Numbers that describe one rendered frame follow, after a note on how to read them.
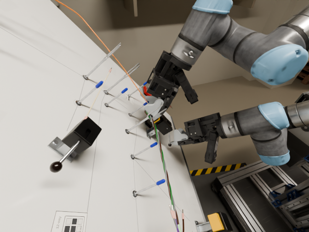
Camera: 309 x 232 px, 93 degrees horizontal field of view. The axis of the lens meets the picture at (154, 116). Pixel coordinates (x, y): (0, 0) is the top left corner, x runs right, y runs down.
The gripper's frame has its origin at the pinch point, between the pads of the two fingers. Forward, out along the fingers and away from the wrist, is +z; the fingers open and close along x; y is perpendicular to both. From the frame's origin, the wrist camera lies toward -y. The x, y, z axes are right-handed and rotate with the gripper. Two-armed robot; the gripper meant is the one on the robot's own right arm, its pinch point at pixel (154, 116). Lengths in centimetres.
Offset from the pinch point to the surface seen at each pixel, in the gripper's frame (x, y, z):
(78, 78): 2.2, 24.9, -3.9
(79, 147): 25.3, 17.1, -6.2
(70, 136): 24.9, 18.7, -7.7
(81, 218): 31.5, 13.1, 1.6
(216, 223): 26.1, -23.6, 10.0
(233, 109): -144, -162, 28
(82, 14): -153, 73, 10
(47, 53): 2.8, 32.5, -7.5
